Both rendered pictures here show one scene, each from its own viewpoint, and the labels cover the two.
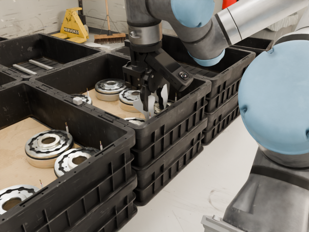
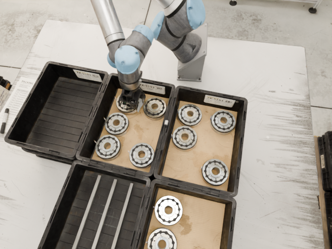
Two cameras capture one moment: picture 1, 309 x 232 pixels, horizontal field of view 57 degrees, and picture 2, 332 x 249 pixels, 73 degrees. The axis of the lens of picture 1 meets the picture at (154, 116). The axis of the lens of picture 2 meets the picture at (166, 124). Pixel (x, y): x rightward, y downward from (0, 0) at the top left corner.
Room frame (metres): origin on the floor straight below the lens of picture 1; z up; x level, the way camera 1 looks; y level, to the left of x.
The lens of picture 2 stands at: (0.70, 0.50, 1.73)
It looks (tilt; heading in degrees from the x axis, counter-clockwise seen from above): 67 degrees down; 249
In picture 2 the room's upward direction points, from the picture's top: 4 degrees counter-clockwise
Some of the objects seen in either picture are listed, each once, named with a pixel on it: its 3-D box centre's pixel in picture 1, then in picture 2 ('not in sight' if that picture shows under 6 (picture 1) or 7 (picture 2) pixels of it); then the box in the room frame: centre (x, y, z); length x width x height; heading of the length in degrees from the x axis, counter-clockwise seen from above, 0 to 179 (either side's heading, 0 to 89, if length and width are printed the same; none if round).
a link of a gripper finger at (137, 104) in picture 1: (142, 107); (139, 105); (0.64, 0.03, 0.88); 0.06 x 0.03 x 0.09; 52
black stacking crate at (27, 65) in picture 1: (38, 68); (98, 226); (0.95, 0.41, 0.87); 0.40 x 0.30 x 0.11; 52
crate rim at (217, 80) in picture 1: (182, 55); (60, 105); (0.94, -0.09, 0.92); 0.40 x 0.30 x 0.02; 52
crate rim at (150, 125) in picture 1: (119, 84); (129, 120); (0.70, 0.09, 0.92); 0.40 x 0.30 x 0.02; 52
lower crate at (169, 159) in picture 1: (123, 133); not in sight; (0.70, 0.09, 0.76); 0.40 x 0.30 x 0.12; 52
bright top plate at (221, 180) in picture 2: not in sight; (215, 171); (0.47, 0.41, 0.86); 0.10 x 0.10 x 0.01
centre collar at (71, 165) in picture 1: (80, 160); (190, 113); (0.45, 0.15, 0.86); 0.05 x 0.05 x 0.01
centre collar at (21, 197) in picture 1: (12, 205); (223, 120); (0.34, 0.24, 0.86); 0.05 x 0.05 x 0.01
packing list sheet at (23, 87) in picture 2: not in sight; (24, 104); (1.17, -0.34, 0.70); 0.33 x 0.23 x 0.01; 56
